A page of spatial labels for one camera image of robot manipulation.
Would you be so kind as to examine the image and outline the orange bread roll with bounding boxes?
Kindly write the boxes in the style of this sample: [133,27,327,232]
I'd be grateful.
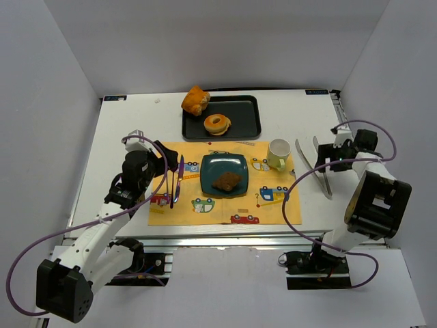
[181,85,211,116]

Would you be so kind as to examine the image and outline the dark brown bread piece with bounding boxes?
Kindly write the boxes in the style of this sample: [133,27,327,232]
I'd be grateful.
[212,172,242,191]

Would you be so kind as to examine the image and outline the metal serving tongs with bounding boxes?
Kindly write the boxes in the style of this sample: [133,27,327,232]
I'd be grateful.
[295,139,333,200]

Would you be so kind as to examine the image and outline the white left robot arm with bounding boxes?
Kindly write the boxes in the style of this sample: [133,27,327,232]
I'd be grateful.
[36,137,179,323]

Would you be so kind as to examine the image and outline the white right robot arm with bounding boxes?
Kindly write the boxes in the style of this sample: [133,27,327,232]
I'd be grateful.
[311,128,412,262]

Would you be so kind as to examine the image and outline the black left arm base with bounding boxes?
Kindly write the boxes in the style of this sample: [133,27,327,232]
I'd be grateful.
[107,238,173,287]

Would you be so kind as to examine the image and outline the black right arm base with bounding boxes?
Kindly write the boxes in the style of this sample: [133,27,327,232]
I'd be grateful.
[278,251,352,290]

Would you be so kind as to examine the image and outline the purple iridescent spoon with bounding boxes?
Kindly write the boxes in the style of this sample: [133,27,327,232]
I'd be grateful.
[169,171,179,209]

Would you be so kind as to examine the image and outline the iridescent table knife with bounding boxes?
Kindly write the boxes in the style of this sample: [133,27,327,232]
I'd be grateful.
[173,155,184,203]

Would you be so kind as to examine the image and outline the dark teal square plate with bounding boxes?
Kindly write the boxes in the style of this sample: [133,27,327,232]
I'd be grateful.
[200,153,249,198]

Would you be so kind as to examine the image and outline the bagel sandwich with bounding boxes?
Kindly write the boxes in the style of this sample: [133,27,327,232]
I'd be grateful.
[203,114,231,136]

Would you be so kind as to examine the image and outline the black baking tray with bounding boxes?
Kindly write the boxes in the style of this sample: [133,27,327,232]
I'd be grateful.
[182,95,262,142]

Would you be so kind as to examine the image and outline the pale yellow mug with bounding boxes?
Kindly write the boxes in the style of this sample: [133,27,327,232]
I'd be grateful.
[266,139,291,172]

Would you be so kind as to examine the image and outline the yellow vehicle print placemat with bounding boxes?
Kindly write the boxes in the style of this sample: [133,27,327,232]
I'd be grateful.
[148,141,302,226]

